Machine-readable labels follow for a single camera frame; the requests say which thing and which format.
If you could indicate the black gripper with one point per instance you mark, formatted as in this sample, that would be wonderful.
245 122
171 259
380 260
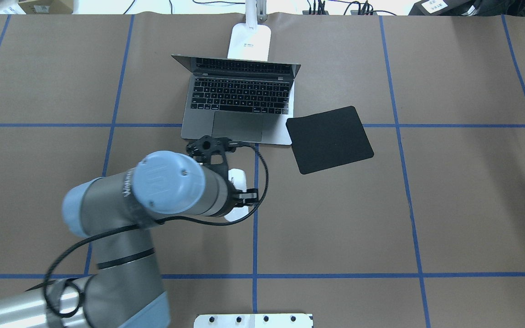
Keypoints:
247 196

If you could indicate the white computer mouse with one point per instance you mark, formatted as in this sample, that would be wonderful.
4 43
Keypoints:
238 179

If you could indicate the grey laptop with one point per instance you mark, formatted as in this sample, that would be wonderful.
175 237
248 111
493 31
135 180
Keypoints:
242 100

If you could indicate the black mouse pad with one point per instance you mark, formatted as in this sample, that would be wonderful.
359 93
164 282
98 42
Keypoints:
328 139

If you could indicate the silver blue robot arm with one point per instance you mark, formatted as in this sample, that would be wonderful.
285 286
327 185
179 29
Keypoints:
111 279

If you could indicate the white desk lamp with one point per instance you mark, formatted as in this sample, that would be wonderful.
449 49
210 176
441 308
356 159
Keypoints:
250 40

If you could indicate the cardboard box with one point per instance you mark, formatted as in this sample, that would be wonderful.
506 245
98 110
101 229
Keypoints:
47 6

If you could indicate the black gripper camera mount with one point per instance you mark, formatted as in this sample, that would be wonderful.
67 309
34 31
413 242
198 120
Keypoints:
211 153

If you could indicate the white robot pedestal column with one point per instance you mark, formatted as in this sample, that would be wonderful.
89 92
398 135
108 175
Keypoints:
255 320

